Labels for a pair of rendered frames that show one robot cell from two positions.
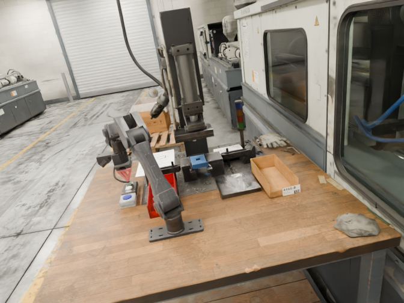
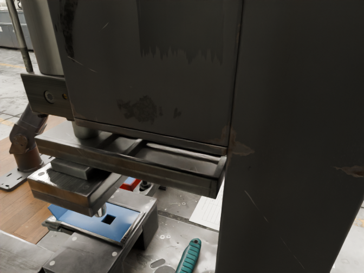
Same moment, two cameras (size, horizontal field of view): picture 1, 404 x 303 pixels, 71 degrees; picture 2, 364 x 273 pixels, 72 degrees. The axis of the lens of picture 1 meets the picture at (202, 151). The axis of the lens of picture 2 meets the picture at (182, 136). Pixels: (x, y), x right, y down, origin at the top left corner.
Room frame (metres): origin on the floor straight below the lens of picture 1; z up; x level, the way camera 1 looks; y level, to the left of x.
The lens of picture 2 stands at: (1.51, -0.22, 1.35)
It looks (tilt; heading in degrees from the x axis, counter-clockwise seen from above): 29 degrees down; 116
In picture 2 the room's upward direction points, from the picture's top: straight up
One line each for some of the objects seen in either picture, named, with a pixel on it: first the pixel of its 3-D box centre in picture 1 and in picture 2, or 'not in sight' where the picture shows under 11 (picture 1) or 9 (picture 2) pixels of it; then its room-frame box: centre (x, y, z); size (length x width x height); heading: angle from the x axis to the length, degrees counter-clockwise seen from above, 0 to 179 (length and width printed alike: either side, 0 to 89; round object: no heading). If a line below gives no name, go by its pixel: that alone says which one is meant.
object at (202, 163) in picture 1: (198, 159); (95, 210); (1.22, 0.02, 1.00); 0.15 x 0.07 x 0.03; 4
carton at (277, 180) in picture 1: (273, 174); not in sight; (1.08, -0.29, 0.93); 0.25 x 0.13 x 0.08; 4
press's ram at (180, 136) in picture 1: (187, 108); (133, 108); (1.32, 0.03, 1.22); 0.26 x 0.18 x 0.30; 4
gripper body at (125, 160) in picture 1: (121, 157); not in sight; (1.21, 0.37, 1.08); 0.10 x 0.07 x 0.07; 4
